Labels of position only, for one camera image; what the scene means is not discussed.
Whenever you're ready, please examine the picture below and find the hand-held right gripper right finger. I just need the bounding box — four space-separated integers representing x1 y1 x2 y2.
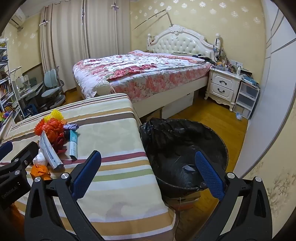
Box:
192 150 273 241

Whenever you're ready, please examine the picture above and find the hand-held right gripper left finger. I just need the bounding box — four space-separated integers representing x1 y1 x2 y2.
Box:
24 150 104 241

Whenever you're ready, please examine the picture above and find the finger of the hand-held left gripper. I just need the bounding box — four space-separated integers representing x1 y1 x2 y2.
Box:
0 141 13 160
10 141 39 167

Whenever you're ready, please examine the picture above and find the white tissue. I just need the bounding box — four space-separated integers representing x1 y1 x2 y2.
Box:
32 151 48 166

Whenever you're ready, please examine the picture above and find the white paper packet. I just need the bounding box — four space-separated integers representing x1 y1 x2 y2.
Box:
38 130 64 169

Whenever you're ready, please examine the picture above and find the orange paper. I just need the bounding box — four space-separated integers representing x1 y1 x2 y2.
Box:
31 163 52 182

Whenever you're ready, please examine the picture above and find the teal and white carton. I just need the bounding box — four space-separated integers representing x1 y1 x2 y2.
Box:
69 129 78 160

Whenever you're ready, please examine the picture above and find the orange plastic bag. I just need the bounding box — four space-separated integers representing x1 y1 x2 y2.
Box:
44 118 69 154

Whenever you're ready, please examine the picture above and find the black bagged trash bin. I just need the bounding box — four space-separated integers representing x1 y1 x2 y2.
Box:
139 118 229 200

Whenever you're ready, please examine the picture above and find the yellow foam mesh net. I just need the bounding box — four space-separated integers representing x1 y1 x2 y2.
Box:
45 109 64 122

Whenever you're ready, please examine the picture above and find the colourful plastic toy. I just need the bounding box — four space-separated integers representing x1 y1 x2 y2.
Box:
0 111 12 123

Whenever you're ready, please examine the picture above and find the striped cloth table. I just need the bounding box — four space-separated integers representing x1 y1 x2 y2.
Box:
0 93 176 241

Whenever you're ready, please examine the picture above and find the white bookshelf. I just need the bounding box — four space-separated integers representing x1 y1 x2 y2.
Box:
0 38 20 121

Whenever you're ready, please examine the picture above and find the study desk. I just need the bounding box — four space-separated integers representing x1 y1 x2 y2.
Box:
16 79 44 109

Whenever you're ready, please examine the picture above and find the white storage box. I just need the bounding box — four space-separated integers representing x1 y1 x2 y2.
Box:
162 91 194 118

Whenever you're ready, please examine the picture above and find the blue-grey desk chair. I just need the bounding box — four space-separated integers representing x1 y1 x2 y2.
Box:
41 66 66 108

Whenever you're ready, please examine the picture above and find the brown cardboard box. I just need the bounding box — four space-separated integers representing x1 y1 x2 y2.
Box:
144 107 164 121

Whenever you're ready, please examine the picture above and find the clear plastic drawer unit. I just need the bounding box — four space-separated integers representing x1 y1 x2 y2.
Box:
232 80 260 120

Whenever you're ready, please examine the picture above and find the white nightstand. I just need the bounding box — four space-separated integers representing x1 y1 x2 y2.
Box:
205 68 243 112

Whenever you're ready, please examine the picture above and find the stack of books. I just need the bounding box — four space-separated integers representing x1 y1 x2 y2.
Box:
242 72 259 87

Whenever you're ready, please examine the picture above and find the clutter of small bottles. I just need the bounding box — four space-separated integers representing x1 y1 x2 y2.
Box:
211 50 243 75

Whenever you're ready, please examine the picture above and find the white wardrobe door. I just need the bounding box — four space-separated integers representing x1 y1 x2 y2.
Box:
233 0 296 179

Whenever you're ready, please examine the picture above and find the dark clothing pile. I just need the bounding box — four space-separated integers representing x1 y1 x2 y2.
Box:
192 54 213 63

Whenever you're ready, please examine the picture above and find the floral quilt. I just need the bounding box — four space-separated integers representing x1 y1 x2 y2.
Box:
73 50 212 99

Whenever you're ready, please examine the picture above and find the beige curtain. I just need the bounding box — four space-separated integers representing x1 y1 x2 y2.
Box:
39 0 87 92
84 0 131 61

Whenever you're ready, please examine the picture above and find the white air conditioner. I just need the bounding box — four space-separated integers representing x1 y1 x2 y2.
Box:
9 7 25 29

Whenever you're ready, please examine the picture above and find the white tufted headboard bed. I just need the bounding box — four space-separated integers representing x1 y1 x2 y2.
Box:
73 25 222 120

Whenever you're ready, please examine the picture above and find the thin metal rod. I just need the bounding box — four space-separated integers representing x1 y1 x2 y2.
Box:
133 9 174 30

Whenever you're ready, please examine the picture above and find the white wooden bed rail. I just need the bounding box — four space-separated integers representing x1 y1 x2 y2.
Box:
0 113 14 139

